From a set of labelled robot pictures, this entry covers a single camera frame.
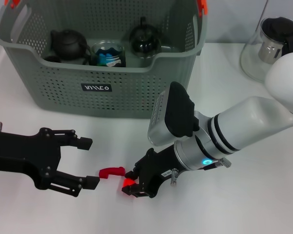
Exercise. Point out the red slope brick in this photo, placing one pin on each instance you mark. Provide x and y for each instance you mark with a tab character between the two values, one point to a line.
129	182

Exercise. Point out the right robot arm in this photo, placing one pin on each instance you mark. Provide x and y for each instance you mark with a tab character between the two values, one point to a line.
246	122

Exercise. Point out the dark red arch brick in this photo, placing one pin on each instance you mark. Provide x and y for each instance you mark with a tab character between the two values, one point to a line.
110	171

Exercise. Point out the grey perforated storage bin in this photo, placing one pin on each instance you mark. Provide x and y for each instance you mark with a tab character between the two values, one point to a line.
112	97

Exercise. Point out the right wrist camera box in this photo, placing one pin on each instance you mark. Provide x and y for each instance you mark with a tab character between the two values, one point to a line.
180	114

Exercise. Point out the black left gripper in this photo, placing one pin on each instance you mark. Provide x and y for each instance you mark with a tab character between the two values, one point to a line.
24	156

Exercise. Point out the glass teacup with black base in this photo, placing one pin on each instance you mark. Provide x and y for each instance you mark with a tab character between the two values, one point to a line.
145	41
108	62

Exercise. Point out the blue square brick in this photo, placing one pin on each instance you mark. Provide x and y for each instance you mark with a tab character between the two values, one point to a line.
104	57

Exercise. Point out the black clay teapot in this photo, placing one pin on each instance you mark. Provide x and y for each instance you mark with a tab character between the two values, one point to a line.
68	45

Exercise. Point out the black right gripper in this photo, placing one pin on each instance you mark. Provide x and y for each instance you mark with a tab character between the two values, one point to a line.
156	168

